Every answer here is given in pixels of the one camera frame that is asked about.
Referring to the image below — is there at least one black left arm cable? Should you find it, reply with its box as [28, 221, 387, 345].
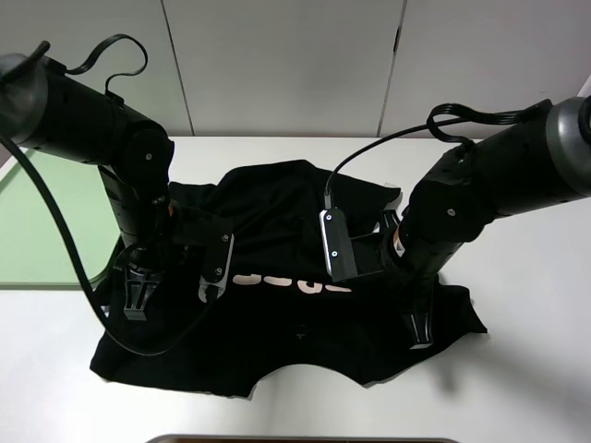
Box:
[0, 32, 218, 357]

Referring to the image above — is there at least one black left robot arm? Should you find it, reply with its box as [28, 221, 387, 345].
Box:
[1, 54, 174, 321]

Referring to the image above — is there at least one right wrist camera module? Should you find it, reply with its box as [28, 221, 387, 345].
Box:
[320, 209, 400, 283]

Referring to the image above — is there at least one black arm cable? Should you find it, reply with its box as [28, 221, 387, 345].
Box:
[322, 103, 553, 211]
[0, 32, 218, 357]

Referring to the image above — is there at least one black short sleeve t-shirt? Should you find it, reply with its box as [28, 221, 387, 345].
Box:
[90, 161, 486, 397]

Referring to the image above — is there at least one black door hinge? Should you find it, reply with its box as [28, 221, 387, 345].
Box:
[392, 26, 402, 54]

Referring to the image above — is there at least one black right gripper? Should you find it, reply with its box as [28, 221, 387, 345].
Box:
[382, 239, 443, 350]

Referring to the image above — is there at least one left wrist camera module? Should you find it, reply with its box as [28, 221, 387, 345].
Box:
[172, 207, 235, 304]

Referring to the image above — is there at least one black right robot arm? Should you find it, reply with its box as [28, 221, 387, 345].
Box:
[387, 97, 590, 350]

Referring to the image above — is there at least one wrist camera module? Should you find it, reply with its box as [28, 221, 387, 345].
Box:
[172, 207, 235, 304]
[320, 209, 400, 283]

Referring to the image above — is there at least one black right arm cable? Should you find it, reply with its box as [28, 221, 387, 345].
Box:
[322, 103, 553, 211]

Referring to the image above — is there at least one light green plastic tray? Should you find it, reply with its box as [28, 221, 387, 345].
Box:
[1, 151, 119, 289]

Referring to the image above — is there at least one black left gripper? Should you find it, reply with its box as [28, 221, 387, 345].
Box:
[115, 239, 185, 321]

